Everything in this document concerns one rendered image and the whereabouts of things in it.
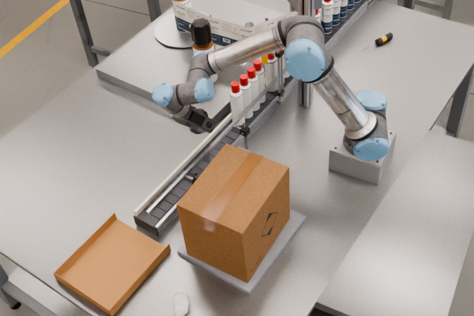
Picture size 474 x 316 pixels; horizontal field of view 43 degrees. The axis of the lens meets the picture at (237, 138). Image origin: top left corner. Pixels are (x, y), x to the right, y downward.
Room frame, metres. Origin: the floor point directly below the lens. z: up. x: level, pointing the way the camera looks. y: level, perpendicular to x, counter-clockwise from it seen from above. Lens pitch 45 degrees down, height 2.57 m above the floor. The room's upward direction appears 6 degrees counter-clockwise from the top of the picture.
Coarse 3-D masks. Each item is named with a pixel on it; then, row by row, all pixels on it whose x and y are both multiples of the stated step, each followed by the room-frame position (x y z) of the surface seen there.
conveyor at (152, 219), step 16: (288, 80) 2.03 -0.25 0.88; (272, 96) 1.94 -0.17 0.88; (256, 112) 1.85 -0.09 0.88; (224, 128) 1.77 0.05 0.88; (208, 144) 1.69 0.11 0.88; (224, 144) 1.69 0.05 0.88; (192, 160) 1.61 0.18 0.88; (208, 160) 1.61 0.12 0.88; (176, 176) 1.54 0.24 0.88; (192, 176) 1.53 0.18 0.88; (160, 192) 1.47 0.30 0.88; (176, 192) 1.46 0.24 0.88; (160, 208) 1.39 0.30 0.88
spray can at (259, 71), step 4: (256, 60) 1.93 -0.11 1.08; (256, 64) 1.91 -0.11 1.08; (260, 64) 1.91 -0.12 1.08; (256, 68) 1.91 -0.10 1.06; (260, 68) 1.91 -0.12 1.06; (256, 72) 1.90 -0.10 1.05; (260, 72) 1.90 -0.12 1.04; (264, 72) 1.91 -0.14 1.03; (260, 76) 1.90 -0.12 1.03; (264, 76) 1.91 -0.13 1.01; (260, 80) 1.90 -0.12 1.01; (264, 80) 1.91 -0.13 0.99; (260, 84) 1.90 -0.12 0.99; (264, 84) 1.91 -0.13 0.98; (260, 88) 1.90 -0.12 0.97; (264, 88) 1.91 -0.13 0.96; (260, 92) 1.90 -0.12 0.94; (264, 96) 1.90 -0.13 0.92; (260, 100) 1.90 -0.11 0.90; (264, 100) 1.90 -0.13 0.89
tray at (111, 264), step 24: (96, 240) 1.32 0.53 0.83; (120, 240) 1.31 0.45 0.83; (144, 240) 1.30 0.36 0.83; (72, 264) 1.23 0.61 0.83; (96, 264) 1.22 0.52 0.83; (120, 264) 1.21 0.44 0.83; (144, 264) 1.20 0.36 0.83; (72, 288) 1.12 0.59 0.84; (96, 288) 1.12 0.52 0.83; (120, 288) 1.11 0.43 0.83
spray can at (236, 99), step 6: (234, 84) 1.80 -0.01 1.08; (234, 90) 1.79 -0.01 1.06; (240, 90) 1.80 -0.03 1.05; (234, 96) 1.78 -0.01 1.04; (240, 96) 1.78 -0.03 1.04; (234, 102) 1.78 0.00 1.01; (240, 102) 1.78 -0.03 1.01; (234, 108) 1.78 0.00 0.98; (240, 108) 1.78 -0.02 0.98; (234, 114) 1.78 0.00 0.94; (240, 120) 1.78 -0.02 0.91
